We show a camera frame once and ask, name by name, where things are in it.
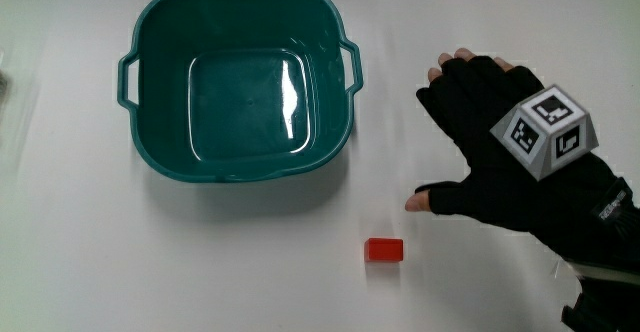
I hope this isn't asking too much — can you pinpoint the person's right forearm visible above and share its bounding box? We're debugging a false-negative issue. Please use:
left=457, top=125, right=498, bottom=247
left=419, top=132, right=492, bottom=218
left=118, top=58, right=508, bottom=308
left=549, top=191, right=640, bottom=332

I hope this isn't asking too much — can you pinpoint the person's right hand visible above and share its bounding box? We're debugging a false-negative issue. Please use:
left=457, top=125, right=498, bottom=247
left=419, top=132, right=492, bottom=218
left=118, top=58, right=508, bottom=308
left=404, top=47, right=637, bottom=253

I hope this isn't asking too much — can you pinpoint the green plastic tub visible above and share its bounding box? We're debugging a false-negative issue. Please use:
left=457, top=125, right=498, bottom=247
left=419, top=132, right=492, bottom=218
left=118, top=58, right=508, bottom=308
left=116, top=0, right=365, bottom=184

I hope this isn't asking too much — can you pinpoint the red block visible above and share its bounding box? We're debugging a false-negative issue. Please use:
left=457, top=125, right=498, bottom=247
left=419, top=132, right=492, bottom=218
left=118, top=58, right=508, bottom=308
left=363, top=237, right=405, bottom=264

